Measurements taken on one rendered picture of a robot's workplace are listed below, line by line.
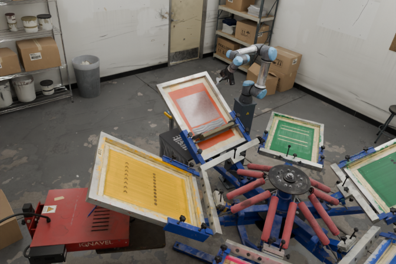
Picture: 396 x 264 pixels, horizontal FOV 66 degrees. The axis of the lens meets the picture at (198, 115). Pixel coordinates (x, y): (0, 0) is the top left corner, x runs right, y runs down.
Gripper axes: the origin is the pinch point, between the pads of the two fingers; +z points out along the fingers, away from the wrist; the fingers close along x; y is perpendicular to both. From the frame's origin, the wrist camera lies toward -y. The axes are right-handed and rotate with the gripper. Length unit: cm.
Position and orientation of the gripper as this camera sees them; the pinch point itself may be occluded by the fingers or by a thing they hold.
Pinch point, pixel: (221, 83)
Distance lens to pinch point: 287.6
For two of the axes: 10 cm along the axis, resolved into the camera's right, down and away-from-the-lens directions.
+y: -4.9, -8.3, 2.5
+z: -4.0, 4.7, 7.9
